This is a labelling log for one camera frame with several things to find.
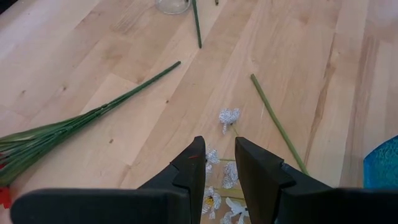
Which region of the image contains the red blossom flower bunch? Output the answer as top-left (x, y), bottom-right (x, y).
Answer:
top-left (0, 60), bottom-right (182, 210)

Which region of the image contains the clear glass vase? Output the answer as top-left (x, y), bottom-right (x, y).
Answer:
top-left (154, 0), bottom-right (192, 16)

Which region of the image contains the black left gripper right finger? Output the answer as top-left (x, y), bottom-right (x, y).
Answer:
top-left (234, 136), bottom-right (398, 224)

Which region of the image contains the blue patterned glass vase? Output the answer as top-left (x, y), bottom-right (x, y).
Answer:
top-left (363, 134), bottom-right (398, 190)

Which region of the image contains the white blossom flower bunch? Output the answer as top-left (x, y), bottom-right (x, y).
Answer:
top-left (191, 0), bottom-right (203, 49)
top-left (201, 107), bottom-right (253, 224)

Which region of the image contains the single green stem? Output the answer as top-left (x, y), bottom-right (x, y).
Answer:
top-left (249, 73), bottom-right (310, 176)

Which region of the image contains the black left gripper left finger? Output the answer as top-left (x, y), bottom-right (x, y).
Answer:
top-left (10, 135), bottom-right (207, 224)

